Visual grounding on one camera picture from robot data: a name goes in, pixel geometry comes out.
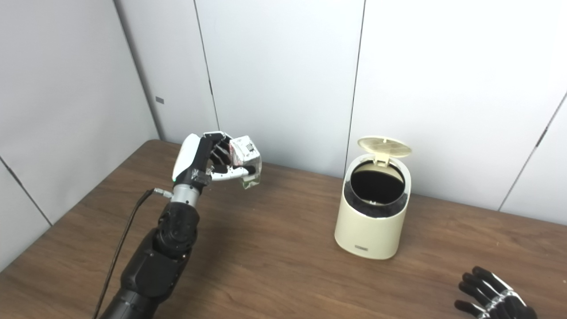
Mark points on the white green milk carton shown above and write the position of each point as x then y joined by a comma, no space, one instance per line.
246,151

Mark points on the cream round bin lid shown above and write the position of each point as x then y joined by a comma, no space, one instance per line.
384,147

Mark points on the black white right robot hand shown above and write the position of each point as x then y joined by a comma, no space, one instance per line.
505,305

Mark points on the cream-colored desktop bin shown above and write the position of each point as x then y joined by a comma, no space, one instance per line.
367,235

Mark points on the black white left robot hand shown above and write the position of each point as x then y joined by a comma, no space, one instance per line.
190,157

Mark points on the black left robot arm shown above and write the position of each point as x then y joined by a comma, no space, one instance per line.
155,266

